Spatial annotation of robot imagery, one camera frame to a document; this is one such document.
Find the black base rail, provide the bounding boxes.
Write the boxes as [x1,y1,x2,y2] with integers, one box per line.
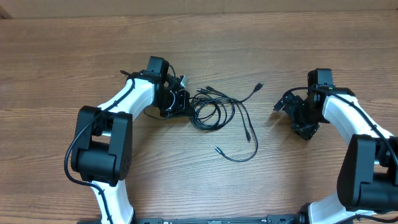
[130,213,310,224]

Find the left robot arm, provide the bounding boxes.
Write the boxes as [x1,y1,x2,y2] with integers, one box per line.
[64,56,190,223]

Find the black short USB cable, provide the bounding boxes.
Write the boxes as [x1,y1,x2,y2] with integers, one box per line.
[214,105,259,163]

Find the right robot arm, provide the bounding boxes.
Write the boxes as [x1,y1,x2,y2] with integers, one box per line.
[274,68,397,223]

